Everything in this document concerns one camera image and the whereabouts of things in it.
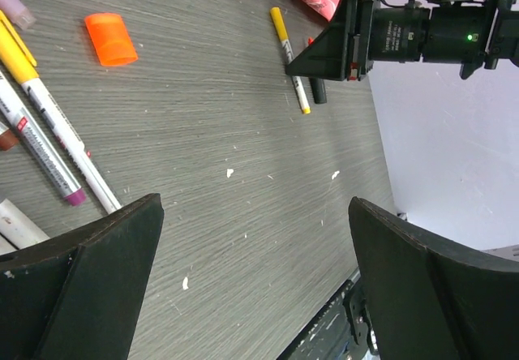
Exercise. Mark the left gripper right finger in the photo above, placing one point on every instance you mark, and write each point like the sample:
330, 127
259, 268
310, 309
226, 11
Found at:
430, 297

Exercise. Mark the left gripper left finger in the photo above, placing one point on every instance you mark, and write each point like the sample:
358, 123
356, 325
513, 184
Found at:
79, 295

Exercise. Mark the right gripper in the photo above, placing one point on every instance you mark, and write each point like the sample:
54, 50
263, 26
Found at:
326, 57

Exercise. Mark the black highlighter body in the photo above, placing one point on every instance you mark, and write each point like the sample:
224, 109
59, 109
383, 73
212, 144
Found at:
318, 90

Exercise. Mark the yellow capped white pen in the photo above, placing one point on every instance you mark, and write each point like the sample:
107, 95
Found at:
283, 37

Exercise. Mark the orange highlighter cap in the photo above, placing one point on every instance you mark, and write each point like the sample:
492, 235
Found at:
110, 39

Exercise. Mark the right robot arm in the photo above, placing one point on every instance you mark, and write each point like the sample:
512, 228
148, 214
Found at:
470, 33

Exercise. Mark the pink pen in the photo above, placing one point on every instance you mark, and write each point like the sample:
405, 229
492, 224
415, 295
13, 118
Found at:
18, 13

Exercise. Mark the grey capped white marker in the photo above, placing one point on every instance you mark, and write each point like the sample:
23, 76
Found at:
17, 230

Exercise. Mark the red capped marker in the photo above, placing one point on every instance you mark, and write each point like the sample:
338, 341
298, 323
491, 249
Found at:
7, 138

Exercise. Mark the purple capped marker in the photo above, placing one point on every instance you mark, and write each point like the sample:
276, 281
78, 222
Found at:
38, 144

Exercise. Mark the yellow capped marker in pile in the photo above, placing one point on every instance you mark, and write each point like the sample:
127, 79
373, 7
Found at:
22, 66

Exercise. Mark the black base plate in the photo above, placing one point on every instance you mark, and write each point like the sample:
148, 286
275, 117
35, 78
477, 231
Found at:
341, 329

